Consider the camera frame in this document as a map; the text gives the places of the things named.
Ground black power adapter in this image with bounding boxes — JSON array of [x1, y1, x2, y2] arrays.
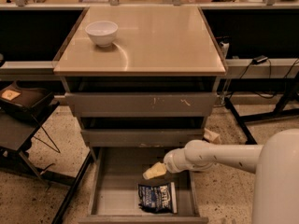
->
[[251, 55, 268, 65]]

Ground grey top drawer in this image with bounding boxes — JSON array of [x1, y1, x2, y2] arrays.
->
[[65, 77, 217, 118]]

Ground dark brown tray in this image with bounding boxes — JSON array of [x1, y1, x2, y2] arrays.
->
[[0, 81, 54, 120]]

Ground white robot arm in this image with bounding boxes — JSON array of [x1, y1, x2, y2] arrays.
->
[[143, 129, 299, 224]]

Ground grey drawer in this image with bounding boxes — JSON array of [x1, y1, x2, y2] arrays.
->
[[81, 117, 206, 147], [65, 77, 217, 118], [78, 147, 208, 224]]

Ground black table leg frame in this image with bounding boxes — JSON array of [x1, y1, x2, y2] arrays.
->
[[224, 73, 299, 145]]

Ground grey middle drawer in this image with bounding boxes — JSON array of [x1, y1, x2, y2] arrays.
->
[[81, 117, 206, 147]]

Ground grey bottom drawer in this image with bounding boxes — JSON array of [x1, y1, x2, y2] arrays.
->
[[78, 147, 208, 224]]

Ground white ceramic bowl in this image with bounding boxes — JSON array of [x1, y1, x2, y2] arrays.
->
[[85, 21, 118, 47]]

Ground black side table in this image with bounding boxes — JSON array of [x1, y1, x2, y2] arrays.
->
[[0, 101, 62, 182]]

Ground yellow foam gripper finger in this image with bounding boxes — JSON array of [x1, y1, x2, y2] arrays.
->
[[143, 162, 167, 180]]

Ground blue chip bag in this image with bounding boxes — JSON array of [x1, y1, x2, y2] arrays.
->
[[137, 182, 178, 214]]

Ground grey drawer cabinet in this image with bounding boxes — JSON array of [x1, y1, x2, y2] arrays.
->
[[52, 5, 228, 154]]

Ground black floor bar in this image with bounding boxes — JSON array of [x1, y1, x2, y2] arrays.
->
[[51, 153, 93, 224]]

